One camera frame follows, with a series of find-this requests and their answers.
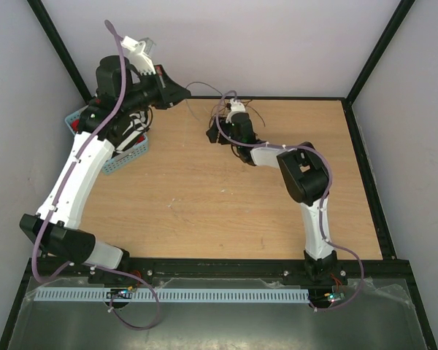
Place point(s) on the light blue plastic basket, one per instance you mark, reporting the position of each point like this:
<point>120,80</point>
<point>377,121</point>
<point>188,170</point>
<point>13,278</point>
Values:
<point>118,161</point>

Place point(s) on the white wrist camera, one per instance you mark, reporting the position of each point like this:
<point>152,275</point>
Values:
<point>234,106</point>
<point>139,54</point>

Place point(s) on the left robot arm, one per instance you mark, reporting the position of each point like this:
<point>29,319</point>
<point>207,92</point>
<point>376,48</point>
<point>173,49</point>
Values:
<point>106,126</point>

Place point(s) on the zebra striped cloth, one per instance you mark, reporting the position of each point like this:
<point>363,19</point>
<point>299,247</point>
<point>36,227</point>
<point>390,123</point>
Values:
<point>138,125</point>

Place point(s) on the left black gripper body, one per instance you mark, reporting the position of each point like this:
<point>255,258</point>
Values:
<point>146,93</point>

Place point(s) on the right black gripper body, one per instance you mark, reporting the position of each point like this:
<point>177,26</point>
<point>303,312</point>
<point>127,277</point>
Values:
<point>227,128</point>

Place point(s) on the light blue slotted cable duct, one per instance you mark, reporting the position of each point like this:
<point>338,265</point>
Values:
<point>87,294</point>

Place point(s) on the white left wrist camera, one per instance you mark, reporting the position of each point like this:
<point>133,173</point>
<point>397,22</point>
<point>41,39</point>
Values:
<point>139,54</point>

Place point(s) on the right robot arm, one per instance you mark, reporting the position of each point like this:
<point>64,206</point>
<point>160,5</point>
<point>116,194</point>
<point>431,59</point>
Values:
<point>306,177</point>

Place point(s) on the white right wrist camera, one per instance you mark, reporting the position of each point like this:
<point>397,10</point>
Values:
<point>234,106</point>

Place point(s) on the red cloth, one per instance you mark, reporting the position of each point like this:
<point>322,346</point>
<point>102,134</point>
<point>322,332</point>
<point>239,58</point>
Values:
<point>76,126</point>

